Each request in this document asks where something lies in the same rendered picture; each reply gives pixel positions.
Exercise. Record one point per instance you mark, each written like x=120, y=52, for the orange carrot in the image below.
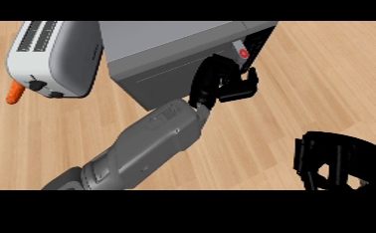
x=14, y=93

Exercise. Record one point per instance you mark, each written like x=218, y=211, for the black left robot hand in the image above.
x=209, y=81

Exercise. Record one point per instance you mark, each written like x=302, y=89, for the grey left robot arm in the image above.
x=145, y=140

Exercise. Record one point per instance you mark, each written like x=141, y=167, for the grey microwave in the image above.
x=166, y=54

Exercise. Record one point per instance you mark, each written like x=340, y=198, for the silver toaster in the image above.
x=53, y=57

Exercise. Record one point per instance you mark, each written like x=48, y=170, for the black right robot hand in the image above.
x=331, y=160

